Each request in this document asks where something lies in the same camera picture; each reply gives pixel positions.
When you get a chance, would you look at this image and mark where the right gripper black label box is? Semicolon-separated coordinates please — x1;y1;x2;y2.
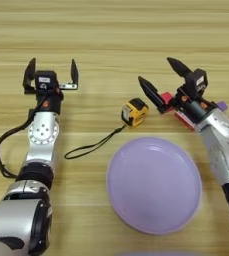
185;68;209;100

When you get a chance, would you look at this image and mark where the red cube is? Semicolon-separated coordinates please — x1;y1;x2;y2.
159;92;176;108

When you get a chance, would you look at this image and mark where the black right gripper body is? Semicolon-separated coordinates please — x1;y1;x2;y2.
160;84;217;126

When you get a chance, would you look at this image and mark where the purple round plate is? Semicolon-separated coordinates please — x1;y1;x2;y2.
105;136;203;235

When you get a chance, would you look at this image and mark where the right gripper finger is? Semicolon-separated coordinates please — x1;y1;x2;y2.
166;57;194;79
138;75;169;115

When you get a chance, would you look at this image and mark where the red white card box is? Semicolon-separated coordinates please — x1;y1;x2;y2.
174;111;197;132

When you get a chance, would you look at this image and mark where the yellow black tape measure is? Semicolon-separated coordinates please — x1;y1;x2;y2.
64;97;150;160

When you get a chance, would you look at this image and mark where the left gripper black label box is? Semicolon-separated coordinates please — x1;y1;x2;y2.
34;70;58;93

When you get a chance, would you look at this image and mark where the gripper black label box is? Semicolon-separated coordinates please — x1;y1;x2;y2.
34;70;58;93
185;68;209;100

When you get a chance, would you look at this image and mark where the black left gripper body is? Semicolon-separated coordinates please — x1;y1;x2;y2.
35;83;79;114

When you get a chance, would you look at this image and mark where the purple rectangular block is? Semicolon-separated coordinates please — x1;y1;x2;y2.
216;101;229;113

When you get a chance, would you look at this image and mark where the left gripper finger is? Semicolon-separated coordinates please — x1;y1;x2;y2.
70;59;79;85
22;58;37;94

